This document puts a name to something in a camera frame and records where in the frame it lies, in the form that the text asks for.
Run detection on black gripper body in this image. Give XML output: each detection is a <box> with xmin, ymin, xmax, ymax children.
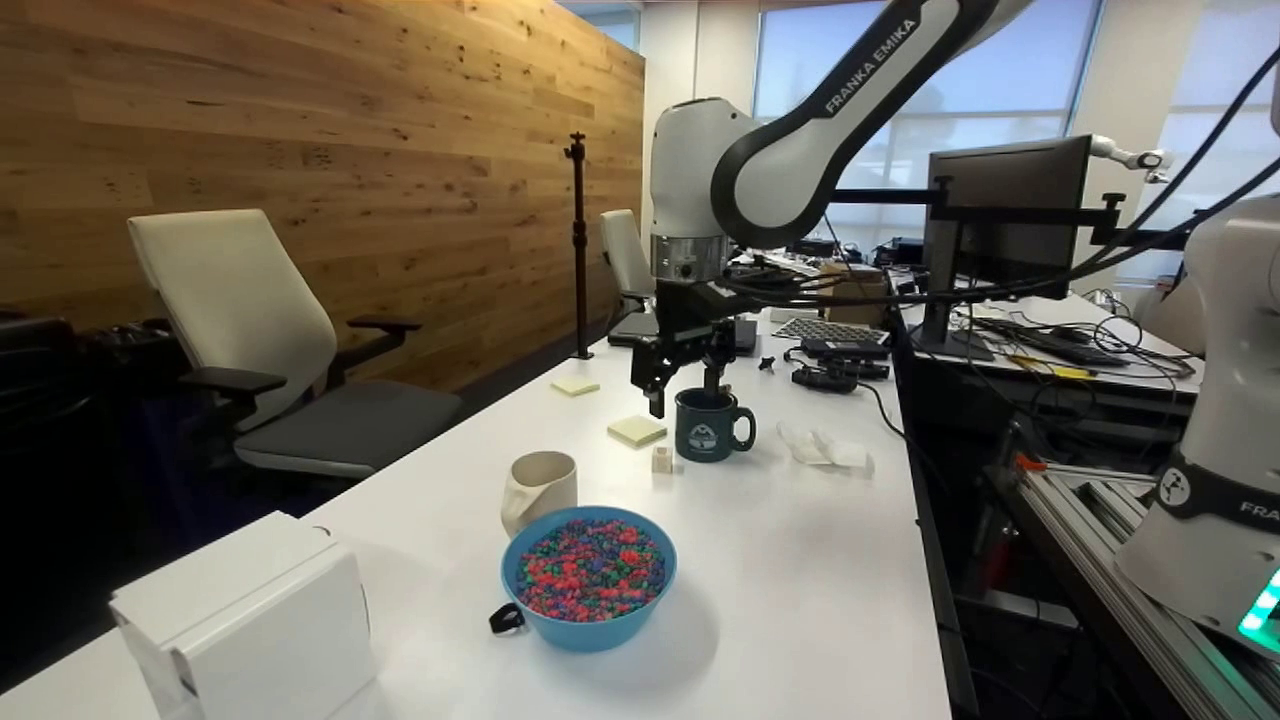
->
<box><xmin>652</xmin><ymin>270</ymin><xmax>738</xmax><ymax>354</ymax></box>

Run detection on black computer monitor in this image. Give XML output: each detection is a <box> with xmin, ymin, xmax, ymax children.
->
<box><xmin>915</xmin><ymin>130</ymin><xmax>1094</xmax><ymax>354</ymax></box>

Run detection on aluminium rail frame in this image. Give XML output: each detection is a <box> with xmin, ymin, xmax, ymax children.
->
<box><xmin>992</xmin><ymin>457</ymin><xmax>1280</xmax><ymax>720</ymax></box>

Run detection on clear plastic piece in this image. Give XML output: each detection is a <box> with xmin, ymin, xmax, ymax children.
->
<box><xmin>785</xmin><ymin>421</ymin><xmax>875</xmax><ymax>479</ymax></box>

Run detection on small white office chair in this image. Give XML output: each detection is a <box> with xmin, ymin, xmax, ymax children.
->
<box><xmin>596</xmin><ymin>205</ymin><xmax>663</xmax><ymax>316</ymax></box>

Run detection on blue bowl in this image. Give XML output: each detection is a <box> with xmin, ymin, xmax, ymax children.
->
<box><xmin>495</xmin><ymin>501</ymin><xmax>681</xmax><ymax>655</ymax></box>

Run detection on cream ceramic mug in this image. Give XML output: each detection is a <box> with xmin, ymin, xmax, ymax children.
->
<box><xmin>495</xmin><ymin>449</ymin><xmax>580</xmax><ymax>541</ymax></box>

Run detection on black desk devices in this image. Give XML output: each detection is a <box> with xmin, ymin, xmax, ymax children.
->
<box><xmin>785</xmin><ymin>330</ymin><xmax>892</xmax><ymax>395</ymax></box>

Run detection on colourful beads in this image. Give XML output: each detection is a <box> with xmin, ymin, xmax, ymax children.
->
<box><xmin>516</xmin><ymin>517</ymin><xmax>668</xmax><ymax>623</ymax></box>

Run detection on yellow sticky note pad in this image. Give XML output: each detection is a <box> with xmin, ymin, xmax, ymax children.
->
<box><xmin>605</xmin><ymin>412</ymin><xmax>670</xmax><ymax>451</ymax></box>

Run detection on black keyboard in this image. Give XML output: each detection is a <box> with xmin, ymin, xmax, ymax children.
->
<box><xmin>974</xmin><ymin>316</ymin><xmax>1134</xmax><ymax>373</ymax></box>

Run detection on white box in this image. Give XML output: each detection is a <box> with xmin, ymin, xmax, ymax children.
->
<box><xmin>108</xmin><ymin>509</ymin><xmax>379</xmax><ymax>720</ymax></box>

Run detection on large white office chair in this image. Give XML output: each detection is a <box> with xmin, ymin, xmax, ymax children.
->
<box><xmin>125</xmin><ymin>205</ymin><xmax>466</xmax><ymax>482</ymax></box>

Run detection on dark blue mug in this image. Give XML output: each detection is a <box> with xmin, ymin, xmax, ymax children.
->
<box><xmin>670</xmin><ymin>378</ymin><xmax>758</xmax><ymax>468</ymax></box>

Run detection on black tripod pole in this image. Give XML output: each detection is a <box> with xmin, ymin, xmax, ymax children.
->
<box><xmin>558</xmin><ymin>127</ymin><xmax>596</xmax><ymax>358</ymax></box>

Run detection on dark closed laptop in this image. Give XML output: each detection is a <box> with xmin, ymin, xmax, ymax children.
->
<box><xmin>605</xmin><ymin>307</ymin><xmax>758</xmax><ymax>358</ymax></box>

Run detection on cardboard box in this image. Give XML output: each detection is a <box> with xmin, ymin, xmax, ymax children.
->
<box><xmin>812</xmin><ymin>261</ymin><xmax>894</xmax><ymax>328</ymax></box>

